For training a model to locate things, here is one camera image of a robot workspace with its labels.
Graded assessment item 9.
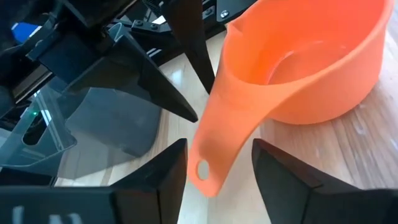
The monitor with blue screen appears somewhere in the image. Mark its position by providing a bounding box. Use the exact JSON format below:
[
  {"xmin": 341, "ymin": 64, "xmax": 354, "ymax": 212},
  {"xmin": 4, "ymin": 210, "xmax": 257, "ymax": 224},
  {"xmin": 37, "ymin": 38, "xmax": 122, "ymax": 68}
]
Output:
[{"xmin": 11, "ymin": 21, "xmax": 43, "ymax": 44}]

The orange plastic measuring cup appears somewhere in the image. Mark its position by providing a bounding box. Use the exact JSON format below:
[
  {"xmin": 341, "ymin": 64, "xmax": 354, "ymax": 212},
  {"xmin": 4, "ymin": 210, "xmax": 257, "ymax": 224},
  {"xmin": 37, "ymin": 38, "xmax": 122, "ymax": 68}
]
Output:
[{"xmin": 187, "ymin": 0, "xmax": 396, "ymax": 198}]

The grey translucent plastic basket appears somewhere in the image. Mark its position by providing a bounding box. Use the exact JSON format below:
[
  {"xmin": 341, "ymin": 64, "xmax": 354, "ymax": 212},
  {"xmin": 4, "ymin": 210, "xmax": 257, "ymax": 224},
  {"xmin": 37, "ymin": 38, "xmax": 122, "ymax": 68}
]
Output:
[{"xmin": 0, "ymin": 71, "xmax": 162, "ymax": 180}]

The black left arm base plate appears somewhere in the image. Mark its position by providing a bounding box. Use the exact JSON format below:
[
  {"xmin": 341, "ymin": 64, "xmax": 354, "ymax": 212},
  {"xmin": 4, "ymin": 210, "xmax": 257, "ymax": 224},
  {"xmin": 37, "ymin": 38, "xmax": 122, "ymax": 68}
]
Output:
[{"xmin": 216, "ymin": 0, "xmax": 259, "ymax": 24}]

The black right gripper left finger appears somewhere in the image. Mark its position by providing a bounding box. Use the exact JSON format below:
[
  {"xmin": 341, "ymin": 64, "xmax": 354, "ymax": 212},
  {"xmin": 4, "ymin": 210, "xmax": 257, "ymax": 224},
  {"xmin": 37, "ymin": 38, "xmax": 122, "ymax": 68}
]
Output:
[{"xmin": 110, "ymin": 138, "xmax": 189, "ymax": 224}]

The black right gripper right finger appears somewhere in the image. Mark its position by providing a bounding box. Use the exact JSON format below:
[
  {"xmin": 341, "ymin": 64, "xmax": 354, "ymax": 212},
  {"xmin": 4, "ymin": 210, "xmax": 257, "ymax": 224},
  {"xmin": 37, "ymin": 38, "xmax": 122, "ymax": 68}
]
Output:
[{"xmin": 251, "ymin": 138, "xmax": 374, "ymax": 224}]

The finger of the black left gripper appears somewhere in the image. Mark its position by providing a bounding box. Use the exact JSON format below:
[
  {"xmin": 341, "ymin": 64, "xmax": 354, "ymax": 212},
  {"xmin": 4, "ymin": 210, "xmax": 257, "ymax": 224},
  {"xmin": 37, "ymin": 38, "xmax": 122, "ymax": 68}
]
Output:
[
  {"xmin": 29, "ymin": 30, "xmax": 199, "ymax": 123},
  {"xmin": 160, "ymin": 0, "xmax": 216, "ymax": 95}
]

